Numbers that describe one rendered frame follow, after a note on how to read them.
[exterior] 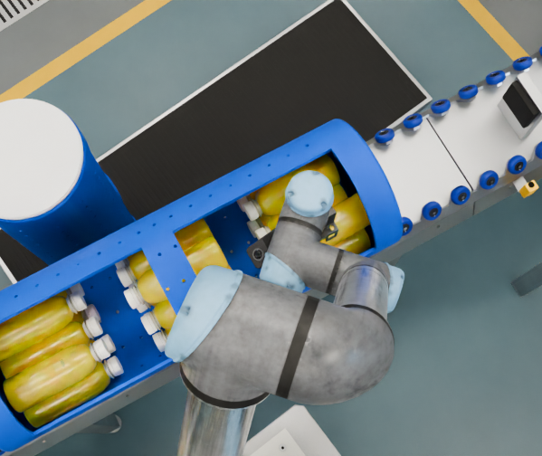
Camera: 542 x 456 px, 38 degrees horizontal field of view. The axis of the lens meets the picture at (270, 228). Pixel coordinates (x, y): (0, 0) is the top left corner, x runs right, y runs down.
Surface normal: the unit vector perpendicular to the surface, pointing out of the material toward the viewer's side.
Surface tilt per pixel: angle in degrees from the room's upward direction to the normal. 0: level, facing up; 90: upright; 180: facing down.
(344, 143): 22
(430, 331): 0
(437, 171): 0
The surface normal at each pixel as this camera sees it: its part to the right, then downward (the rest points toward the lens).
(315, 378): 0.04, 0.37
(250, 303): 0.12, -0.60
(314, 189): 0.00, -0.26
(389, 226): 0.41, 0.59
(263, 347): -0.12, 0.04
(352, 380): 0.55, 0.37
